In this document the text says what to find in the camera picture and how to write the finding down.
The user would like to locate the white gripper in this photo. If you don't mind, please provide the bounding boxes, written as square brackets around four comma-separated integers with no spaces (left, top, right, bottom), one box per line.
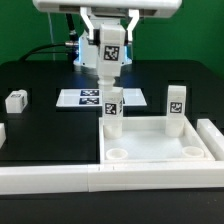
[32,0,182,46]

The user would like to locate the white square tabletop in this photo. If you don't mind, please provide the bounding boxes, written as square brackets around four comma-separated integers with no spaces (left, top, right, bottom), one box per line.
[99,116,215,163]

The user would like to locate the white right obstacle bar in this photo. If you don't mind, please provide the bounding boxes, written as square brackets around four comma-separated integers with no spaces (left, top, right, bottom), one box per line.
[197,119,224,161]

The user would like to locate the white obstacle bar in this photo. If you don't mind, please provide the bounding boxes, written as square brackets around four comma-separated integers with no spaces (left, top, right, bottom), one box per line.
[0,161,224,195]
[197,119,224,161]
[0,123,6,149]

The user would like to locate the white left obstacle bar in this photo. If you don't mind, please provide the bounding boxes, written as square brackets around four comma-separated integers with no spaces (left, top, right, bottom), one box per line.
[0,123,6,149]

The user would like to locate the white front obstacle bar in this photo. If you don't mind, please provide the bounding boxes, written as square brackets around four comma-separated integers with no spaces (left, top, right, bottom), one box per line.
[0,161,224,195]

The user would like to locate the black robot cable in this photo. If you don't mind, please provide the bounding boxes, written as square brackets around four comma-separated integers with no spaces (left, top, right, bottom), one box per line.
[18,13,80,62]

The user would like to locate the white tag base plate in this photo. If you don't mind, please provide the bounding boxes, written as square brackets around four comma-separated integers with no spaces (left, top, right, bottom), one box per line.
[56,88,147,108]

